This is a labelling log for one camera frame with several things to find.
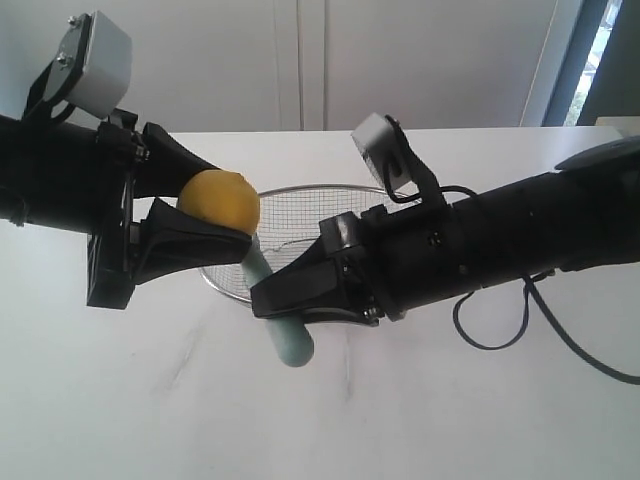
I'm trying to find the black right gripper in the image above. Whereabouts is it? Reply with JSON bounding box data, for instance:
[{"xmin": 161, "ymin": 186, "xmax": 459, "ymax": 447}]
[{"xmin": 250, "ymin": 199, "xmax": 485, "ymax": 326}]

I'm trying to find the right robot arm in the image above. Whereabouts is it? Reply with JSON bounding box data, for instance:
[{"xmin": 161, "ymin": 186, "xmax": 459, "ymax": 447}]
[{"xmin": 250, "ymin": 137, "xmax": 639, "ymax": 326}]

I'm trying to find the oval metal wire basket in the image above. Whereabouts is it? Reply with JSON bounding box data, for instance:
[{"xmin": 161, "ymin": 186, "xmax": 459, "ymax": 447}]
[{"xmin": 198, "ymin": 183, "xmax": 426, "ymax": 306}]

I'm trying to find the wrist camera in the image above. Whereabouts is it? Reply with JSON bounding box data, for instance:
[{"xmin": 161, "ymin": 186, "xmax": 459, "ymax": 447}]
[
  {"xmin": 22, "ymin": 10, "xmax": 133, "ymax": 122},
  {"xmin": 351, "ymin": 113, "xmax": 423, "ymax": 204}
]

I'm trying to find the yellow lemon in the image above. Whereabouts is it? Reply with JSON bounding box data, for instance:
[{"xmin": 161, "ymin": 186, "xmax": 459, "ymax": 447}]
[{"xmin": 177, "ymin": 169, "xmax": 260, "ymax": 236}]

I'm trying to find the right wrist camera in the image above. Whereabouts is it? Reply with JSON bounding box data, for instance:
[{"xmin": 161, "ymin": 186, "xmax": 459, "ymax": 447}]
[{"xmin": 351, "ymin": 113, "xmax": 423, "ymax": 204}]

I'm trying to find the window frame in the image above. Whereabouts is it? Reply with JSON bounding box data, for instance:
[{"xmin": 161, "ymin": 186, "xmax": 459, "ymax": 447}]
[{"xmin": 518, "ymin": 1, "xmax": 639, "ymax": 127}]

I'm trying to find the white cabinet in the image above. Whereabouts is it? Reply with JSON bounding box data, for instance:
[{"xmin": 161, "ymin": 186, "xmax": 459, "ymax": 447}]
[{"xmin": 1, "ymin": 1, "xmax": 580, "ymax": 132}]

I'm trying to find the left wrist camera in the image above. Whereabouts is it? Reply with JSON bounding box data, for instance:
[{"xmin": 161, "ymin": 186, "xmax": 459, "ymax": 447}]
[{"xmin": 22, "ymin": 10, "xmax": 133, "ymax": 122}]

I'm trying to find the teal handled peeler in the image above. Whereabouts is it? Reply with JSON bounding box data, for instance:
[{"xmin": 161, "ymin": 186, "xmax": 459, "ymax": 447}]
[{"xmin": 241, "ymin": 234, "xmax": 315, "ymax": 368}]

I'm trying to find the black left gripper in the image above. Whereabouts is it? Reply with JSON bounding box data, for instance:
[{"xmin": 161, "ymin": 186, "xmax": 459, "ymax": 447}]
[{"xmin": 1, "ymin": 112, "xmax": 252, "ymax": 310}]

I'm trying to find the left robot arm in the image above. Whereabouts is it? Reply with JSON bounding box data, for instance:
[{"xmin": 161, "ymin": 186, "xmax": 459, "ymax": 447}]
[{"xmin": 1, "ymin": 111, "xmax": 251, "ymax": 310}]

